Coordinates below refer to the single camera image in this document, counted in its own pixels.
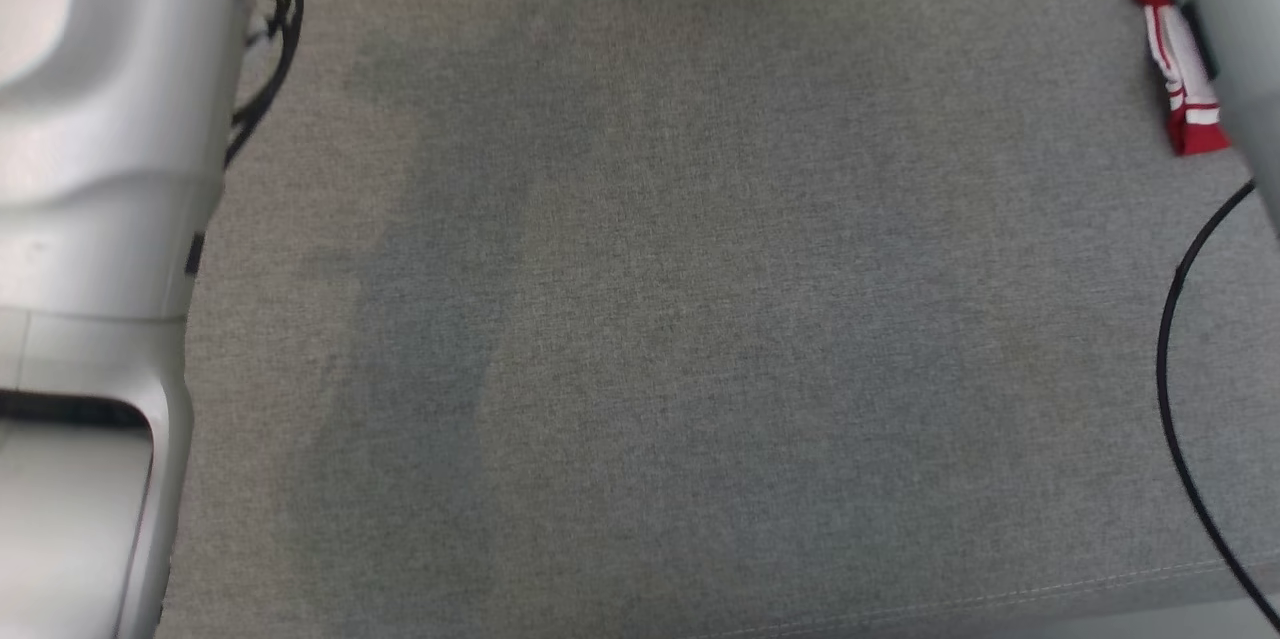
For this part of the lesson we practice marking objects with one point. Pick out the red basketball jersey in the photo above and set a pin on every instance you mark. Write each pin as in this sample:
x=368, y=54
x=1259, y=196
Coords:
x=1197, y=137

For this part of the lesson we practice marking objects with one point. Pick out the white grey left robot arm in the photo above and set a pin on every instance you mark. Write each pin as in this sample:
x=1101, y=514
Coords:
x=90, y=119

